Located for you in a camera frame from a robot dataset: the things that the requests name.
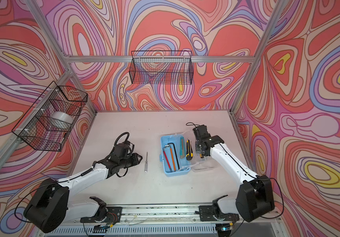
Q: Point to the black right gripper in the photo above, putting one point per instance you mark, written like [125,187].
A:
[198,150]

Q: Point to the black wire basket back wall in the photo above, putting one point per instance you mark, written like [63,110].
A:
[157,67]

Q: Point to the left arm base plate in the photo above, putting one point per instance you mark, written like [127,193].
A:
[108,215]

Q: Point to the black wire basket left wall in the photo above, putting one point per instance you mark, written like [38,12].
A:
[37,132]

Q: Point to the red handle tool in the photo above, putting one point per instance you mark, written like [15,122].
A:
[167,161]

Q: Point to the yellow black pliers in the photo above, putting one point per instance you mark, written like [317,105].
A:
[189,151]

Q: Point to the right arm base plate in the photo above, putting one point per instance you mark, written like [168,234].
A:
[213,213]

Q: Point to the clear handle screwdriver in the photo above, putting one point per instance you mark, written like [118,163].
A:
[146,164]

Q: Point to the teal utility knife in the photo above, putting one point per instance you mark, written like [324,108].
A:
[182,148]

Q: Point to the orange black screwdriver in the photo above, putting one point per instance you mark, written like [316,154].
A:
[173,160]

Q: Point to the clear plastic box lid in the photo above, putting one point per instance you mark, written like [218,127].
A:
[197,164]

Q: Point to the blue plastic tool box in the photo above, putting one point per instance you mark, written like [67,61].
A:
[173,138]

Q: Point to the grey tape roll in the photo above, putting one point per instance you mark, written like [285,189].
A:
[61,120]

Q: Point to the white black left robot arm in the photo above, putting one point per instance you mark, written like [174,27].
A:
[52,202]

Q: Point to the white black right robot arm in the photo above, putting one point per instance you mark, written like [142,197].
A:
[255,195]

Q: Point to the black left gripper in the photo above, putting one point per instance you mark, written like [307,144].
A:
[136,159]

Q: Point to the black wire basket wall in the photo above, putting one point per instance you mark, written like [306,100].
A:
[37,132]
[157,67]

